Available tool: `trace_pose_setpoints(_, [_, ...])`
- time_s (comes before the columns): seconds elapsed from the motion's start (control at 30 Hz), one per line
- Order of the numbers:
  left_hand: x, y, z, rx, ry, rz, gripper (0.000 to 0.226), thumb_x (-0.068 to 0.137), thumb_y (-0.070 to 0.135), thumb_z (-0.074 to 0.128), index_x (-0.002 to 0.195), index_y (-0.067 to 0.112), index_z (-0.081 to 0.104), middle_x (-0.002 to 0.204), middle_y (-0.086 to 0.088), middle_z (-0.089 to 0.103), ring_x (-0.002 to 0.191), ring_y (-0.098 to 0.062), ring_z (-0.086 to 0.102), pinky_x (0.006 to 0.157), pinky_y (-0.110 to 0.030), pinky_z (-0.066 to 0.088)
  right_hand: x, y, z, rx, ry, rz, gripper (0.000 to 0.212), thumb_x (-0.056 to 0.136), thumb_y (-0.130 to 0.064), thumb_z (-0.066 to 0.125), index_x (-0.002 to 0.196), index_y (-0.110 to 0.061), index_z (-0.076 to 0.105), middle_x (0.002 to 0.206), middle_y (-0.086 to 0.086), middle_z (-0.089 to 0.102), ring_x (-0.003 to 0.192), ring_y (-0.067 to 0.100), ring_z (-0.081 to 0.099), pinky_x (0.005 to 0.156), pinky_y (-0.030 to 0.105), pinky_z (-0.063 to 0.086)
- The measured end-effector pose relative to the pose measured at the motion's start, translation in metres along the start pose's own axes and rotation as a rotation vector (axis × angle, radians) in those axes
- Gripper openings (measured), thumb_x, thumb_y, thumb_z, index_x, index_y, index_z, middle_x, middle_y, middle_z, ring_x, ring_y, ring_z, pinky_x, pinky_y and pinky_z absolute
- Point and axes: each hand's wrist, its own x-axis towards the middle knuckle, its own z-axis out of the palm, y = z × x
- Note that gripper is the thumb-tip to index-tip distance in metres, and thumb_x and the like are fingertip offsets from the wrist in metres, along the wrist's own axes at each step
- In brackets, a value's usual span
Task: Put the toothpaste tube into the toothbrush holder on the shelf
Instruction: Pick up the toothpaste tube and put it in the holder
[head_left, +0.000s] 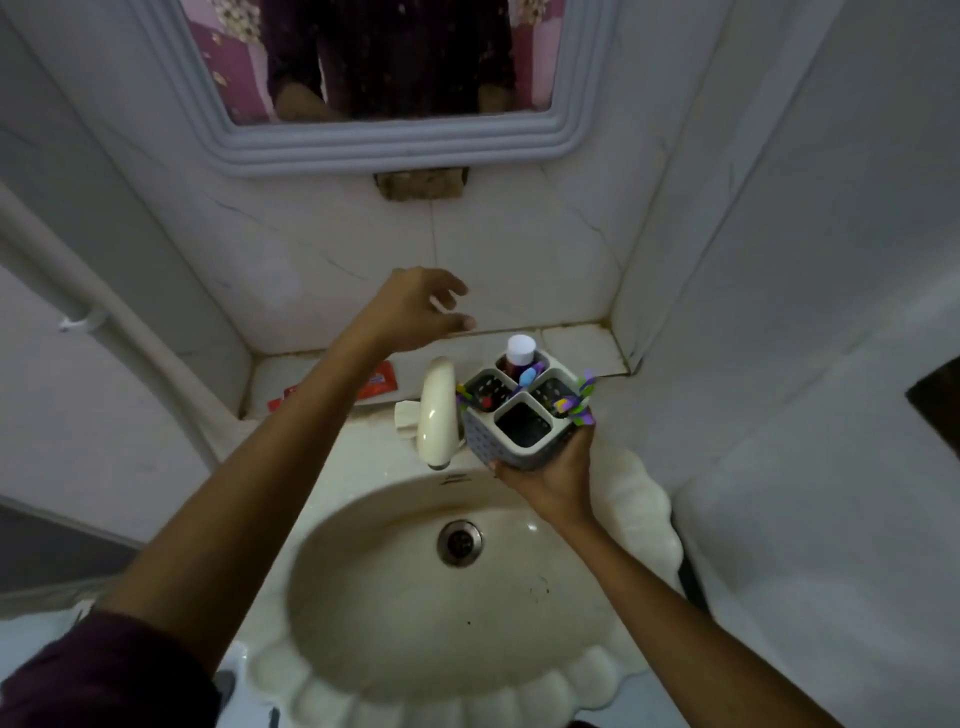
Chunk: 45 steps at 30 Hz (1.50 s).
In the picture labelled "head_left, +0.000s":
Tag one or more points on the person's right hand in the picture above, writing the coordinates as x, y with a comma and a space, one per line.
551, 480

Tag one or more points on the person's left hand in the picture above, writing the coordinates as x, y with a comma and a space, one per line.
409, 315

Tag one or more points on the grey plastic toothbrush holder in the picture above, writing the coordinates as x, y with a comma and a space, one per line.
487, 442

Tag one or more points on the person's right forearm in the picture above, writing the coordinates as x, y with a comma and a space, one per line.
675, 630

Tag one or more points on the person's left forearm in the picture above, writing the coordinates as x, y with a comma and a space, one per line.
255, 487

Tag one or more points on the person's dark maroon sleeve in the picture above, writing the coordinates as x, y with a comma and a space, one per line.
97, 675

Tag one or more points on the green purple toothbrush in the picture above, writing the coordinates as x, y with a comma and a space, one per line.
576, 401

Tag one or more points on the purple yellow toothbrush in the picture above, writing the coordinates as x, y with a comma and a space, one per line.
463, 397

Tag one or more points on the cream faucet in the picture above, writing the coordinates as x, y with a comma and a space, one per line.
437, 412

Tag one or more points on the blue toothbrush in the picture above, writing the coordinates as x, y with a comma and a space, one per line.
529, 373

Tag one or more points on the metal sink drain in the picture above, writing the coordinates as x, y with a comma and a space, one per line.
460, 543

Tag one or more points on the white capped bottle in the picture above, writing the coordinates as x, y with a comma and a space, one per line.
520, 349

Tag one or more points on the grey framed mirror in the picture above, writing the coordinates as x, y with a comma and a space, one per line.
405, 146

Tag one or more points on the cream scalloped sink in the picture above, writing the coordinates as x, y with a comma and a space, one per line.
390, 600

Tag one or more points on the white pipe clip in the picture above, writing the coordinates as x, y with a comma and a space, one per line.
84, 321

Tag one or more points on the white wall pipe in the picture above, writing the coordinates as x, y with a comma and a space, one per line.
112, 330

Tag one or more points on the dark door frame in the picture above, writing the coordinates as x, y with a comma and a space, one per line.
937, 409

